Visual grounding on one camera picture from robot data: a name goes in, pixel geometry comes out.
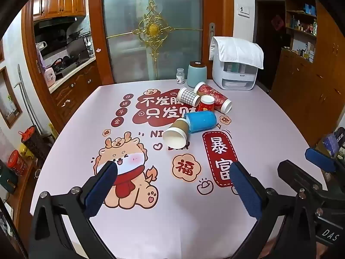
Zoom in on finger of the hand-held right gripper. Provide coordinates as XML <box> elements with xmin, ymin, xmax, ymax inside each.
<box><xmin>277</xmin><ymin>159</ymin><xmax>323</xmax><ymax>196</ymax></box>
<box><xmin>305</xmin><ymin>147</ymin><xmax>340</xmax><ymax>174</ymax></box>

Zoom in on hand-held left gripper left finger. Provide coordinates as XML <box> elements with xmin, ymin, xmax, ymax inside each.
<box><xmin>28</xmin><ymin>160</ymin><xmax>119</xmax><ymax>259</ymax></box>

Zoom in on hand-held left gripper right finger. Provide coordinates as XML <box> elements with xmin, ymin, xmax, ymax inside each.
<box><xmin>229</xmin><ymin>162</ymin><xmax>318</xmax><ymax>259</ymax></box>

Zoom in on blue cup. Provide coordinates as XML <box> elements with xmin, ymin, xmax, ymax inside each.
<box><xmin>184</xmin><ymin>111</ymin><xmax>218</xmax><ymax>134</ymax></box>

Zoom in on brown paper cup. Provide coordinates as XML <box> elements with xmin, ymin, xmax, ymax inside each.
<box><xmin>163</xmin><ymin>118</ymin><xmax>192</xmax><ymax>147</ymax></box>

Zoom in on small red cup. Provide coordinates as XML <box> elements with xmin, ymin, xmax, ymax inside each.
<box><xmin>199</xmin><ymin>95</ymin><xmax>215</xmax><ymax>112</ymax></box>

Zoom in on tall red patterned cup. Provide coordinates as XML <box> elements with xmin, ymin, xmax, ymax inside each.
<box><xmin>193</xmin><ymin>81</ymin><xmax>233</xmax><ymax>114</ymax></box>

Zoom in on grey checkered paper cup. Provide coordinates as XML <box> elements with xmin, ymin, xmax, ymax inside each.
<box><xmin>176</xmin><ymin>87</ymin><xmax>201</xmax><ymax>107</ymax></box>

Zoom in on blue carton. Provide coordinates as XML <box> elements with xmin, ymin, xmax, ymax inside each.
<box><xmin>322</xmin><ymin>133</ymin><xmax>340</xmax><ymax>157</ymax></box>

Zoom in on printed cartoon tablecloth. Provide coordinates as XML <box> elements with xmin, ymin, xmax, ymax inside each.
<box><xmin>30</xmin><ymin>79</ymin><xmax>328</xmax><ymax>259</ymax></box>

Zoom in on wooden sideboard cabinet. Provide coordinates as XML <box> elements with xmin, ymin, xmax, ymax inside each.
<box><xmin>270</xmin><ymin>47</ymin><xmax>345</xmax><ymax>147</ymax></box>

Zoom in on black basket with red ribbon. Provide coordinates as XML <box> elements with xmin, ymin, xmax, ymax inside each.
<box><xmin>18</xmin><ymin>125</ymin><xmax>52</xmax><ymax>160</ymax></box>

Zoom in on red round tin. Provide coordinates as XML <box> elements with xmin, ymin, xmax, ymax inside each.
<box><xmin>7</xmin><ymin>149</ymin><xmax>28</xmax><ymax>176</ymax></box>

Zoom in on dark green appliance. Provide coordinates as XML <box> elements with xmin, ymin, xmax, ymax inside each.
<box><xmin>0</xmin><ymin>160</ymin><xmax>20</xmax><ymax>194</ymax></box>

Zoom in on wooden kitchen base cabinet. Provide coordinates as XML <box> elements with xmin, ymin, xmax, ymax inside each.
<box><xmin>49</xmin><ymin>59</ymin><xmax>102</xmax><ymax>119</ymax></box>

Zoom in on white countertop appliance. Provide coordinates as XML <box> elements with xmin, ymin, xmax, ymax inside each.
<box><xmin>212</xmin><ymin>58</ymin><xmax>259</xmax><ymax>91</ymax></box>

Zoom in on pink small appliance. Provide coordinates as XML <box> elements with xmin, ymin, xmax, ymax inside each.
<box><xmin>44</xmin><ymin>69</ymin><xmax>57</xmax><ymax>88</ymax></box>

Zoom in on light blue canister brown lid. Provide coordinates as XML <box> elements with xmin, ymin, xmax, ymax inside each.
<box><xmin>187</xmin><ymin>61</ymin><xmax>208</xmax><ymax>88</ymax></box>

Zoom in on black cooktop with pans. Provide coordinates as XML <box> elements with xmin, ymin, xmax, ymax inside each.
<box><xmin>51</xmin><ymin>55</ymin><xmax>81</xmax><ymax>73</ymax></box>

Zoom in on wooden open shelf unit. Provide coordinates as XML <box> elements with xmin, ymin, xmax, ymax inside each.
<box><xmin>284</xmin><ymin>0</ymin><xmax>319</xmax><ymax>63</ymax></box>

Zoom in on white cloth cover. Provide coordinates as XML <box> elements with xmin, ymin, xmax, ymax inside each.
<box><xmin>209</xmin><ymin>36</ymin><xmax>265</xmax><ymax>70</ymax></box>

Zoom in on red door ornament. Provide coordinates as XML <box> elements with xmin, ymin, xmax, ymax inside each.
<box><xmin>272</xmin><ymin>15</ymin><xmax>285</xmax><ymax>31</ymax></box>

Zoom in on frosted glass door gold ornament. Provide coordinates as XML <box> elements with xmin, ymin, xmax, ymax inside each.
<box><xmin>102</xmin><ymin>0</ymin><xmax>204</xmax><ymax>85</ymax></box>

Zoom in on range hood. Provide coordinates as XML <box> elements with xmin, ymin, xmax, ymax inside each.
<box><xmin>34</xmin><ymin>16</ymin><xmax>85</xmax><ymax>31</ymax></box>

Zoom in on white wall switch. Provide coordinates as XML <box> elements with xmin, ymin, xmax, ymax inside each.
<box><xmin>237</xmin><ymin>3</ymin><xmax>251</xmax><ymax>18</ymax></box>

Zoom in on wooden wall kitchen cabinets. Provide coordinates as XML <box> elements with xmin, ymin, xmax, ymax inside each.
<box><xmin>32</xmin><ymin>0</ymin><xmax>87</xmax><ymax>22</ymax></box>

